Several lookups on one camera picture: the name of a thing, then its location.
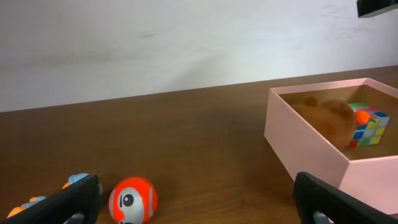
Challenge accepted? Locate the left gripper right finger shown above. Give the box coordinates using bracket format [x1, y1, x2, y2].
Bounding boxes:
[293, 172, 397, 224]

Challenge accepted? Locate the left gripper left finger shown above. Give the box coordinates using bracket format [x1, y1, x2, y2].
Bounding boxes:
[1, 174, 101, 224]

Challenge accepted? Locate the brown plush animal toy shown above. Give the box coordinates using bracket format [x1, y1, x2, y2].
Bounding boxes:
[292, 96, 374, 151]

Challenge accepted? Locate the multicolour puzzle cube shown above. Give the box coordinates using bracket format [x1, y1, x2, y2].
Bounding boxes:
[348, 103, 390, 148]

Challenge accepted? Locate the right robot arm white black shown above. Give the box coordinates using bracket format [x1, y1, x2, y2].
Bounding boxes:
[356, 0, 397, 18]

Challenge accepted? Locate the orange and blue duck toy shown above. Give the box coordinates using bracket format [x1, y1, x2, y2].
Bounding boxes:
[6, 172, 103, 224]

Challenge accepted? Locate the orange and grey ball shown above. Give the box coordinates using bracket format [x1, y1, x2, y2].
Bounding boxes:
[108, 177, 158, 224]

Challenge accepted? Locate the pink open cardboard box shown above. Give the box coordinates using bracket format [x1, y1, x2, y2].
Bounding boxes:
[264, 78, 397, 214]

